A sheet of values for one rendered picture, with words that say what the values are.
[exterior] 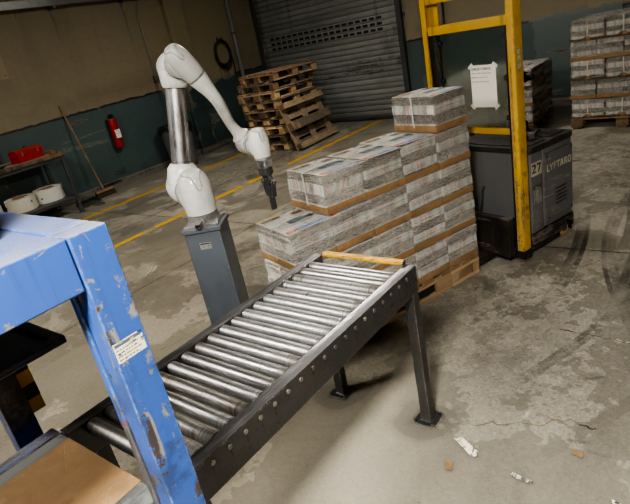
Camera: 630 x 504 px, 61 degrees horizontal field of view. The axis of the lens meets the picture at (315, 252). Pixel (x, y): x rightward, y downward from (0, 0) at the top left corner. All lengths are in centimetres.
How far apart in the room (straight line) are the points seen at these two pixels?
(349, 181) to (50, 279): 228
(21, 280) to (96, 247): 13
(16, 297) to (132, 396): 29
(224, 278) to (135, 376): 177
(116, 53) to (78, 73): 80
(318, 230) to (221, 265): 57
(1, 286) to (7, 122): 822
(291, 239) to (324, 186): 35
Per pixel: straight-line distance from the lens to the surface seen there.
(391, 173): 323
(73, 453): 180
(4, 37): 931
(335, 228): 302
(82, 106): 965
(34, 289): 96
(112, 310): 102
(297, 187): 317
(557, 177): 427
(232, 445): 161
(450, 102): 355
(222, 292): 284
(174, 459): 120
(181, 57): 271
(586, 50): 761
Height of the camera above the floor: 178
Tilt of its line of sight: 22 degrees down
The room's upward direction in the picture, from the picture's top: 12 degrees counter-clockwise
